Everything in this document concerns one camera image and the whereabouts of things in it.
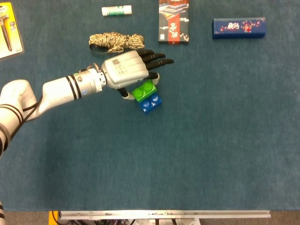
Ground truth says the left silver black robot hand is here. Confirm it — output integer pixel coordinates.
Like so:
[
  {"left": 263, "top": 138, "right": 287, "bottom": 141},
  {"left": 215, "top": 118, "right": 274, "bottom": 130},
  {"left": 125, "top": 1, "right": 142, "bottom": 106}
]
[{"left": 100, "top": 49, "right": 175, "bottom": 101}]

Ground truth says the green toy brick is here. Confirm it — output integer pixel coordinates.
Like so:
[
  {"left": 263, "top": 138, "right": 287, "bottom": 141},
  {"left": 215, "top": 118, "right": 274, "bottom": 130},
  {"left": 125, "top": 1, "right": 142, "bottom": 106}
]
[{"left": 131, "top": 79, "right": 158, "bottom": 103}]

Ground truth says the blue toy brick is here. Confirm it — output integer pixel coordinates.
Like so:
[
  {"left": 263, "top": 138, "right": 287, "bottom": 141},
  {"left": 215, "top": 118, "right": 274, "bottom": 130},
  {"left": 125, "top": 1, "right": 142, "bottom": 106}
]
[{"left": 137, "top": 93, "right": 163, "bottom": 115}]

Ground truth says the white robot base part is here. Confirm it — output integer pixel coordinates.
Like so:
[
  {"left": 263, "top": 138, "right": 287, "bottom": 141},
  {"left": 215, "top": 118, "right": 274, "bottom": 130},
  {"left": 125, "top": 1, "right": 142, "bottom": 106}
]
[{"left": 135, "top": 218, "right": 200, "bottom": 225}]

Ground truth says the white green glue stick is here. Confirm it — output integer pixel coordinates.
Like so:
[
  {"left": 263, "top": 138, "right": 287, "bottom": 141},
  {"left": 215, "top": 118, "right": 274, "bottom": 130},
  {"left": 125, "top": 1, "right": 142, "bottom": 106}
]
[{"left": 101, "top": 5, "right": 133, "bottom": 17}]

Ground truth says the dark patterned box red stripe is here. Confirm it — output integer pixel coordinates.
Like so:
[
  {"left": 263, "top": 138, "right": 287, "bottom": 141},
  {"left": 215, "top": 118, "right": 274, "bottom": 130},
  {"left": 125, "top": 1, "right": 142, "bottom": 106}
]
[{"left": 158, "top": 0, "right": 190, "bottom": 45}]

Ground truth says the yellow razor blister pack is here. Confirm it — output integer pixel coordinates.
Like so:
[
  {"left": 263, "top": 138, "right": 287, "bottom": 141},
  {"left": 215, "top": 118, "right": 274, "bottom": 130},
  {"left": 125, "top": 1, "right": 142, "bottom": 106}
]
[{"left": 0, "top": 1, "right": 25, "bottom": 62}]

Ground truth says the long blue printed box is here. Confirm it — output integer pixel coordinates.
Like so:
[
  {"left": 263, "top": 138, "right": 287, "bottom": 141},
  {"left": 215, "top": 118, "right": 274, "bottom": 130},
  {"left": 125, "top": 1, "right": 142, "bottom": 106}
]
[{"left": 212, "top": 17, "right": 267, "bottom": 40}]

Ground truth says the camouflage rope bundle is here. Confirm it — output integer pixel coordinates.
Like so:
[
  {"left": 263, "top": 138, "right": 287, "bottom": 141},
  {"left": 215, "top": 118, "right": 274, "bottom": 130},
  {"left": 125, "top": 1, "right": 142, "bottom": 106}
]
[{"left": 88, "top": 31, "right": 146, "bottom": 54}]

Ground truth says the aluminium profile rail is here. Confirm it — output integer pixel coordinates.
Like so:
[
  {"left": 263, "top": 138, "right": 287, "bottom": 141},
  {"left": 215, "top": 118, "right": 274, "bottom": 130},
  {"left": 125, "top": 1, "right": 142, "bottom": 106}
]
[{"left": 58, "top": 210, "right": 271, "bottom": 220}]

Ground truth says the yellow base plate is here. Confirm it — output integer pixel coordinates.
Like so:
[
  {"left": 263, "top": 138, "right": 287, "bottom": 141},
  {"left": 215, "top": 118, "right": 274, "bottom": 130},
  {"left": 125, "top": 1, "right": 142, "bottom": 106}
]
[{"left": 48, "top": 210, "right": 59, "bottom": 225}]

